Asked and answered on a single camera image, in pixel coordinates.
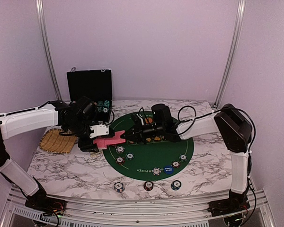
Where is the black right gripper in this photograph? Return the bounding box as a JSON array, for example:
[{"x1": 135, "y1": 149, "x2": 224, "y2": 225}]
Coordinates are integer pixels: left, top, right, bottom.
[{"x1": 121, "y1": 119, "x2": 165, "y2": 145}]

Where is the red black chip stack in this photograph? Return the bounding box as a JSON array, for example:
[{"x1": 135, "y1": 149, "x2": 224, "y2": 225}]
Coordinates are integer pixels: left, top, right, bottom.
[{"x1": 143, "y1": 181, "x2": 154, "y2": 191}]

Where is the black poker chip case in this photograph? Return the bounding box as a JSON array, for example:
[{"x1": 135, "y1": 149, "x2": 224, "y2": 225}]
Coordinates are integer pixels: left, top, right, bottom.
[{"x1": 67, "y1": 69, "x2": 113, "y2": 108}]

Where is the blue gold card box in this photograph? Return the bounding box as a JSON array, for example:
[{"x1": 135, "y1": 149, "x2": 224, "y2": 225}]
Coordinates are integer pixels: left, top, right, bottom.
[{"x1": 89, "y1": 151, "x2": 103, "y2": 158}]

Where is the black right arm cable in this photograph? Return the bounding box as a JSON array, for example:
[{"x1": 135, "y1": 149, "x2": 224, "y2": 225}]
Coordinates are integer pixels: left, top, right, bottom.
[{"x1": 137, "y1": 105, "x2": 257, "y2": 213}]

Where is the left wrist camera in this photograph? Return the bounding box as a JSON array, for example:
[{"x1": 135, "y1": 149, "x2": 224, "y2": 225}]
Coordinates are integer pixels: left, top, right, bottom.
[{"x1": 89, "y1": 124, "x2": 109, "y2": 139}]

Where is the dark chip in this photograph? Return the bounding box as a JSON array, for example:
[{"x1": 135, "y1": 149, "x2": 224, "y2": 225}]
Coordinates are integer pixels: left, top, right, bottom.
[{"x1": 171, "y1": 160, "x2": 180, "y2": 168}]

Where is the aluminium front rail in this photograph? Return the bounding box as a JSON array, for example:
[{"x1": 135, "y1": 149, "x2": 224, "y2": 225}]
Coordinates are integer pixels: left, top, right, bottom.
[{"x1": 0, "y1": 187, "x2": 276, "y2": 227}]

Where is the woven bamboo tray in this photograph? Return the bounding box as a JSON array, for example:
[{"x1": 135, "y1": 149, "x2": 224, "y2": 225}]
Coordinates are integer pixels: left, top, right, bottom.
[{"x1": 38, "y1": 128, "x2": 77, "y2": 154}]

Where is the teal chips row in case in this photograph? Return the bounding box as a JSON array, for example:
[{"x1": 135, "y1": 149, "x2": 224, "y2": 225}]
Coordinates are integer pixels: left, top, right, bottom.
[{"x1": 102, "y1": 100, "x2": 110, "y2": 113}]

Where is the green chips row in case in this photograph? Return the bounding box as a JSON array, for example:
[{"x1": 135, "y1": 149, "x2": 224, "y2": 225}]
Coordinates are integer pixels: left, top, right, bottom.
[{"x1": 97, "y1": 100, "x2": 104, "y2": 113}]

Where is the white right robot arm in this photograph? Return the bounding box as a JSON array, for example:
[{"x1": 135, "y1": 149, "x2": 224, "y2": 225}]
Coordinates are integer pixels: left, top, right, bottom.
[{"x1": 121, "y1": 104, "x2": 255, "y2": 212}]

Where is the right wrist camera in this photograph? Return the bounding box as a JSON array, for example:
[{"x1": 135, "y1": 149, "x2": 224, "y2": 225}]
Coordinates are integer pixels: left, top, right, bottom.
[{"x1": 131, "y1": 113, "x2": 145, "y2": 126}]

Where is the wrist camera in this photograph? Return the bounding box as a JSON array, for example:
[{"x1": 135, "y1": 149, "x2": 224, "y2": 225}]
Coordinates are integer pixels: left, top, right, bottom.
[
  {"x1": 89, "y1": 124, "x2": 109, "y2": 139},
  {"x1": 131, "y1": 113, "x2": 145, "y2": 126}
]

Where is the red-backed card deck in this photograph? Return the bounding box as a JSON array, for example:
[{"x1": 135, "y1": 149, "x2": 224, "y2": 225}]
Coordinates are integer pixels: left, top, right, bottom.
[{"x1": 93, "y1": 138, "x2": 115, "y2": 149}]

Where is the single red-backed card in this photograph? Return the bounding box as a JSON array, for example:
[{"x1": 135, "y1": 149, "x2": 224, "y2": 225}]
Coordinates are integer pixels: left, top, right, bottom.
[{"x1": 106, "y1": 130, "x2": 126, "y2": 145}]

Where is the round green poker mat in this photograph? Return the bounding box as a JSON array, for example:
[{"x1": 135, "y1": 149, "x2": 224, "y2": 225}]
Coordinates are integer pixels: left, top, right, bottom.
[{"x1": 101, "y1": 111, "x2": 195, "y2": 181}]

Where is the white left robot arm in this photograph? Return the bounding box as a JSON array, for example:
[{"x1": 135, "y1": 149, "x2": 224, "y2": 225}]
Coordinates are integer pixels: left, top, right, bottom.
[{"x1": 0, "y1": 100, "x2": 109, "y2": 210}]

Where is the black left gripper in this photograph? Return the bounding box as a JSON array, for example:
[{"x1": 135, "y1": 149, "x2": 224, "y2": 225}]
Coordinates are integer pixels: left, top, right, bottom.
[{"x1": 65, "y1": 118, "x2": 98, "y2": 152}]

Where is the left aluminium frame post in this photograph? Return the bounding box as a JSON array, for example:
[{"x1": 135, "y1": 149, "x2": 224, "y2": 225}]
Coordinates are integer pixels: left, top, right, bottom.
[{"x1": 35, "y1": 0, "x2": 62, "y2": 100}]

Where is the right aluminium frame post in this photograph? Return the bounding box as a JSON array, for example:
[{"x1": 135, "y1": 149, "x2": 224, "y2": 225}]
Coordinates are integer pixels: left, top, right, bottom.
[{"x1": 213, "y1": 0, "x2": 246, "y2": 107}]

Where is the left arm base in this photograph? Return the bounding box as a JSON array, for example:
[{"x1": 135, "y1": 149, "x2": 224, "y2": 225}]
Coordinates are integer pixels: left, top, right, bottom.
[{"x1": 25, "y1": 189, "x2": 66, "y2": 215}]

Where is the blue small blind button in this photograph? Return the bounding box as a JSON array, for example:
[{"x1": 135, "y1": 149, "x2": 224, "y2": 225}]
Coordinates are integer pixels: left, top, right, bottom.
[{"x1": 163, "y1": 165, "x2": 175, "y2": 175}]

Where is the aluminium frame post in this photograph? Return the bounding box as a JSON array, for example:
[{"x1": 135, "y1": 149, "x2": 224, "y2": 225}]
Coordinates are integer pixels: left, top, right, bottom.
[
  {"x1": 213, "y1": 0, "x2": 246, "y2": 107},
  {"x1": 35, "y1": 0, "x2": 62, "y2": 100}
]

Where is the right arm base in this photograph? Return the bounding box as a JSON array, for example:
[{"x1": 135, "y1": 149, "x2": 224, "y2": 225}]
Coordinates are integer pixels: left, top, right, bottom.
[{"x1": 207, "y1": 191, "x2": 250, "y2": 217}]

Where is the green chip group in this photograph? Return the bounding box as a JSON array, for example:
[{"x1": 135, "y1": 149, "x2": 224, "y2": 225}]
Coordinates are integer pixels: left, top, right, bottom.
[{"x1": 125, "y1": 153, "x2": 134, "y2": 160}]

